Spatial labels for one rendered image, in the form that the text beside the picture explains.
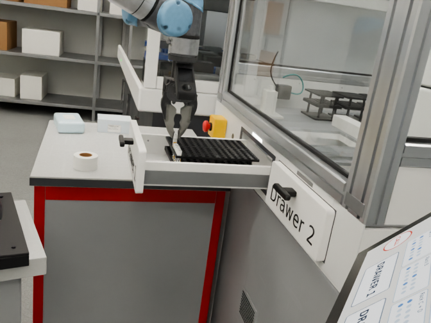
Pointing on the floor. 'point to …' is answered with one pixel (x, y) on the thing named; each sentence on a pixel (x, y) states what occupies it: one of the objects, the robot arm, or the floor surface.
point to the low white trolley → (119, 237)
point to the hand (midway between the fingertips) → (176, 133)
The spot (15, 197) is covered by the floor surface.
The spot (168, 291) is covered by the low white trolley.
